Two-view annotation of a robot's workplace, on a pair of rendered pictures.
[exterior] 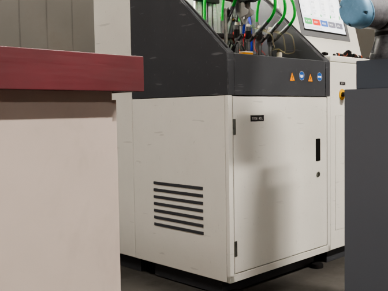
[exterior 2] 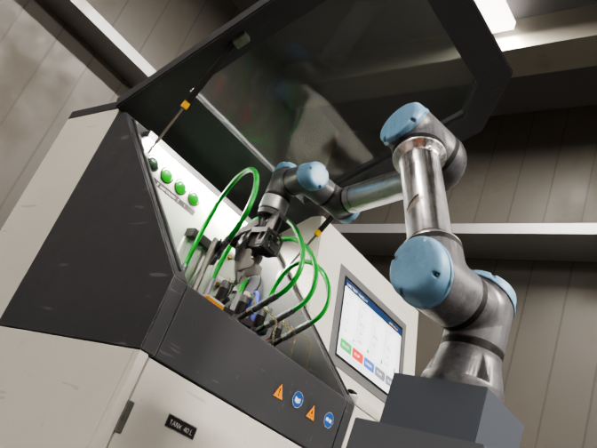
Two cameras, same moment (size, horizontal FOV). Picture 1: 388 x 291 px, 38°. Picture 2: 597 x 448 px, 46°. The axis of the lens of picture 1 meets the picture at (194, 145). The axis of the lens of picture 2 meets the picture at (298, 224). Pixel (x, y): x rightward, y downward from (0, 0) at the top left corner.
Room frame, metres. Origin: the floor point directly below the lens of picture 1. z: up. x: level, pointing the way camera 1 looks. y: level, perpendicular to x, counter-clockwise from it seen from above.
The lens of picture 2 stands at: (0.81, -0.33, 0.55)
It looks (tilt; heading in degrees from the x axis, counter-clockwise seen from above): 24 degrees up; 0
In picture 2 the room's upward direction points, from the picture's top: 22 degrees clockwise
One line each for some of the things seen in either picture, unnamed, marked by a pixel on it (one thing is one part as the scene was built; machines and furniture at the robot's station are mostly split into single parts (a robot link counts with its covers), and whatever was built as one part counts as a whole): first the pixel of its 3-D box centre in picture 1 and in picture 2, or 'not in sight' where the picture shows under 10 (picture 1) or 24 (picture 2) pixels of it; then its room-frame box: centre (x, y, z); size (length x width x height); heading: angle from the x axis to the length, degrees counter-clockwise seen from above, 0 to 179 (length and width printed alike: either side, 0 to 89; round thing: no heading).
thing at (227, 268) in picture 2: (228, 17); (228, 290); (2.93, -0.19, 1.20); 0.13 x 0.03 x 0.31; 134
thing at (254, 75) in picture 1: (279, 77); (258, 380); (2.40, -0.37, 0.87); 0.62 x 0.04 x 0.16; 134
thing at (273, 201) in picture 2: not in sight; (274, 208); (2.54, -0.24, 1.34); 0.08 x 0.08 x 0.05
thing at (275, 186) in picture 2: not in sight; (283, 184); (2.53, -0.24, 1.42); 0.09 x 0.08 x 0.11; 32
